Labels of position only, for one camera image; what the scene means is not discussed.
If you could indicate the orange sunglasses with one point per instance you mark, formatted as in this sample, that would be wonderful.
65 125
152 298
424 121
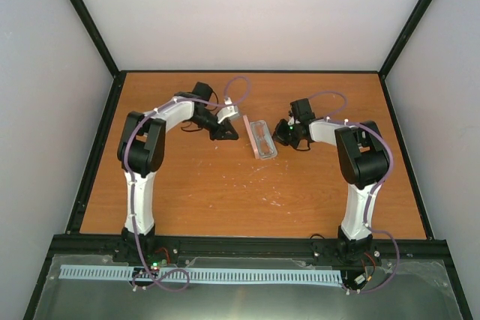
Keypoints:
264 147

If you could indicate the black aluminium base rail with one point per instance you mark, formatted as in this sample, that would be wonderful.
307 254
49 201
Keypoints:
180 249

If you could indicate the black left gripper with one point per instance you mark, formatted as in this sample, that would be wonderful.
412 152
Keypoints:
220 132

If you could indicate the light blue cable duct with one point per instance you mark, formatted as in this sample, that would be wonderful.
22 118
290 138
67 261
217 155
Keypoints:
221 276

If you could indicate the pink sunglasses case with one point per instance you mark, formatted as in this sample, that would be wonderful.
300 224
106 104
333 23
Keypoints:
249 133

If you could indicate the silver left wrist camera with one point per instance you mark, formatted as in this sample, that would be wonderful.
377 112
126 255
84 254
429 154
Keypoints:
229 111

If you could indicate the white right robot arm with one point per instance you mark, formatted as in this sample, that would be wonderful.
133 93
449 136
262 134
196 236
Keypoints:
365 163

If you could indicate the black enclosure frame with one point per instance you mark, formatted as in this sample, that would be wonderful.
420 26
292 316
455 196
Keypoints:
86 16

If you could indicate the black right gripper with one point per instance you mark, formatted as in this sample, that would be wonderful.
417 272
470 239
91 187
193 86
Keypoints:
277 135

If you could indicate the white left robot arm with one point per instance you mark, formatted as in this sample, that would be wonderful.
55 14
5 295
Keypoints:
142 146

